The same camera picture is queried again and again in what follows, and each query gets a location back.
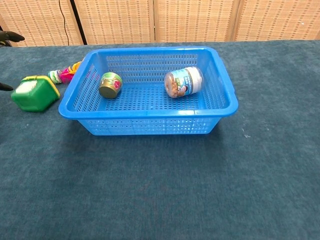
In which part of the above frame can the teal carpet table cloth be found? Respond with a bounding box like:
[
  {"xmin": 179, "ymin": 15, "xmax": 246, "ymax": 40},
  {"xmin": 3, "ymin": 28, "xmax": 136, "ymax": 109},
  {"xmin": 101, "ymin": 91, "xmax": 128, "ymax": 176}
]
[{"xmin": 0, "ymin": 39, "xmax": 320, "ymax": 240}]

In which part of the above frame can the clear jar with blue label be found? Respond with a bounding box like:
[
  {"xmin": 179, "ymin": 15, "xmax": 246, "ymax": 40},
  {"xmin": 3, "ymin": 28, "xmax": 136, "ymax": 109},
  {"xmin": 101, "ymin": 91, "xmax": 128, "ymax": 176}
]
[{"xmin": 163, "ymin": 66, "xmax": 204, "ymax": 100}]

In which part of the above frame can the small green tin can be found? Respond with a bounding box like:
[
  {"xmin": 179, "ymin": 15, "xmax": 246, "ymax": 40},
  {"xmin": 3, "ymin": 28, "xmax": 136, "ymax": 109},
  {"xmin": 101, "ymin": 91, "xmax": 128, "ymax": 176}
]
[{"xmin": 98, "ymin": 71, "xmax": 124, "ymax": 100}]

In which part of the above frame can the left black grey robot hand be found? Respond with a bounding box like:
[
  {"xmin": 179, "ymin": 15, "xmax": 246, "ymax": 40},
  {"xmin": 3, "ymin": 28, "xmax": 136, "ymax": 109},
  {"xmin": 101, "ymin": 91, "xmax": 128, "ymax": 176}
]
[{"xmin": 0, "ymin": 31, "xmax": 26, "ymax": 92}]

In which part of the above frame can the green box with yellow lid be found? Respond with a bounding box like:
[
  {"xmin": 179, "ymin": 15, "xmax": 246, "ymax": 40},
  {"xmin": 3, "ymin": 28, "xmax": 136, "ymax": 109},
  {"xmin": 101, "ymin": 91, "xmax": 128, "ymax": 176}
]
[{"xmin": 10, "ymin": 75, "xmax": 61, "ymax": 113}]

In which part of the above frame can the colourful feather shuttlecock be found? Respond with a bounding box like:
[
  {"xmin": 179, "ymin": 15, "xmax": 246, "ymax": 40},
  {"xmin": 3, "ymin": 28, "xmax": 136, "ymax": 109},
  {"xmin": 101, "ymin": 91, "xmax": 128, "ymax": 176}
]
[{"xmin": 47, "ymin": 61, "xmax": 83, "ymax": 85}]

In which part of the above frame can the thin black hanging cable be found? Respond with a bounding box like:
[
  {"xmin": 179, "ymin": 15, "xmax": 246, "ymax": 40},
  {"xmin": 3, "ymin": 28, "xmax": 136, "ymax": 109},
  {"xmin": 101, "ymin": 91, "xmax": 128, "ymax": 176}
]
[{"xmin": 58, "ymin": 0, "xmax": 70, "ymax": 46}]

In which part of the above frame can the woven bamboo folding screen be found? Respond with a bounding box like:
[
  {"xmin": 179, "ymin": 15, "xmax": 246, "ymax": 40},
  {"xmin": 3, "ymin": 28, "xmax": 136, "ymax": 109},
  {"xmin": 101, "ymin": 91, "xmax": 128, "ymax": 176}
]
[{"xmin": 0, "ymin": 0, "xmax": 320, "ymax": 48}]

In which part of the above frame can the blue plastic mesh basket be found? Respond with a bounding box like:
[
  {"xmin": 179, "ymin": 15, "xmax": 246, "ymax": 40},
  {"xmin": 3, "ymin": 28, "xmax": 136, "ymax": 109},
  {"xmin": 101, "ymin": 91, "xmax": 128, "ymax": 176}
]
[{"xmin": 58, "ymin": 46, "xmax": 239, "ymax": 136}]

